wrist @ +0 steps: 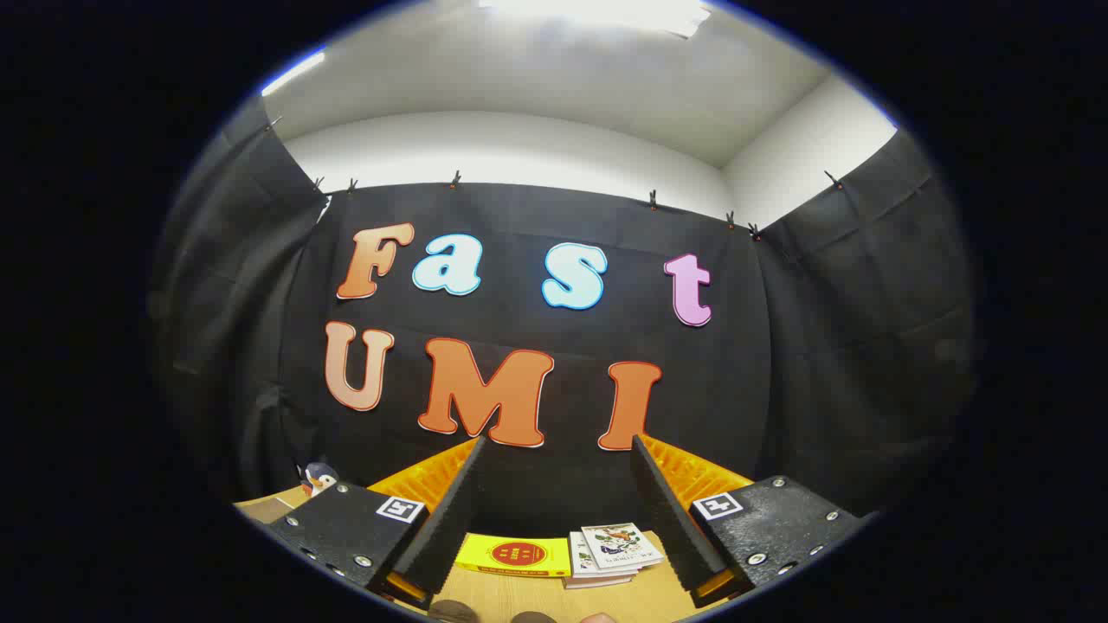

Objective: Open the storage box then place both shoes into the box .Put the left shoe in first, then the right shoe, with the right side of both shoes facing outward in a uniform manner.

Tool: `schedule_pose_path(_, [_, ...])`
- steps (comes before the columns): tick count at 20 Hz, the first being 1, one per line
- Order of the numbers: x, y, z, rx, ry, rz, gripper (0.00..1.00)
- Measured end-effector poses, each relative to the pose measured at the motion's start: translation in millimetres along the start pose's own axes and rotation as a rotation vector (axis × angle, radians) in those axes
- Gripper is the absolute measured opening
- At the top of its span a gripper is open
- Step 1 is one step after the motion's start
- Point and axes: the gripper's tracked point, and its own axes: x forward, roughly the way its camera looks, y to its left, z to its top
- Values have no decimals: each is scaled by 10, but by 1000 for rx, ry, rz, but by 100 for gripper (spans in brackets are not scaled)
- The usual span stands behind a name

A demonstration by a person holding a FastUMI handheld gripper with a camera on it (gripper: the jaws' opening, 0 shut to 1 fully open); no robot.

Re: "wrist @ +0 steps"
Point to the stack of white illustrated booklets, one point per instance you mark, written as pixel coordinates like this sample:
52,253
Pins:
616,547

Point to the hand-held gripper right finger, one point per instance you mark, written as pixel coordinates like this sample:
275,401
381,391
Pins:
666,519

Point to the yellow box with red circle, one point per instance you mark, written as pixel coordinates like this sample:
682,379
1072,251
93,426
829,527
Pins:
485,554

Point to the row of small cloth clips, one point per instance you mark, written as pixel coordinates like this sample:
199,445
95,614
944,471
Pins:
455,179

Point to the penguin plush toy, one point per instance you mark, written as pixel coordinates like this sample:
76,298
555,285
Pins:
322,476

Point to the ceiling light panel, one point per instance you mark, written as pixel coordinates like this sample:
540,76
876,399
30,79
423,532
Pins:
597,13

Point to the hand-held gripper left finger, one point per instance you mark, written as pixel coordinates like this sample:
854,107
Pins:
450,528

